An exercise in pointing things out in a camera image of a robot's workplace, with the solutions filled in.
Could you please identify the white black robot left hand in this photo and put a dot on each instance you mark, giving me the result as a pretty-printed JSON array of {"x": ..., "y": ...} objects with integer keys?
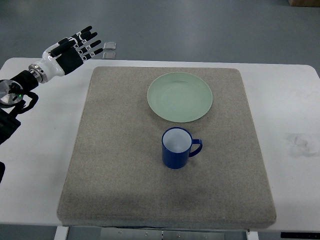
[{"x": 66, "y": 55}]

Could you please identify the blue cup with handle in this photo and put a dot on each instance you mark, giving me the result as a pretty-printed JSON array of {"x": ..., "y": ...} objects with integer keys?
[{"x": 178, "y": 146}]

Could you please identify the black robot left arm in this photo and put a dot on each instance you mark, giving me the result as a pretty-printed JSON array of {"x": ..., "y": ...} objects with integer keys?
[{"x": 16, "y": 98}]

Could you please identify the lower floor socket plate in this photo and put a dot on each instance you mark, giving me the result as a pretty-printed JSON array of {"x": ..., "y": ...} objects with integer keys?
[{"x": 109, "y": 55}]

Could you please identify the floor socket plate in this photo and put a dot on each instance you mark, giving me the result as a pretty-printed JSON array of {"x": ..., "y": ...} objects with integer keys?
[
  {"x": 109, "y": 46},
  {"x": 109, "y": 55}
]

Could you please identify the upper floor socket plate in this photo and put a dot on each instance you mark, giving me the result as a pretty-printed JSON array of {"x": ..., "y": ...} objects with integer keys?
[{"x": 109, "y": 46}]

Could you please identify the light green plate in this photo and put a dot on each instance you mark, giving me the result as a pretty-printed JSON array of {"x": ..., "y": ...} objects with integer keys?
[{"x": 179, "y": 97}]

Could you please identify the beige felt mat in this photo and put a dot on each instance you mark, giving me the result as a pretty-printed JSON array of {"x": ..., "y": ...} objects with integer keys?
[{"x": 116, "y": 176}]

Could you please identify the cardboard box corner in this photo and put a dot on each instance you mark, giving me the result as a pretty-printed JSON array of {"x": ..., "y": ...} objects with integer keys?
[{"x": 304, "y": 3}]

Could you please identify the metal table frame below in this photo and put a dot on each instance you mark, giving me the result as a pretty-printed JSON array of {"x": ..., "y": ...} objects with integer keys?
[{"x": 113, "y": 233}]

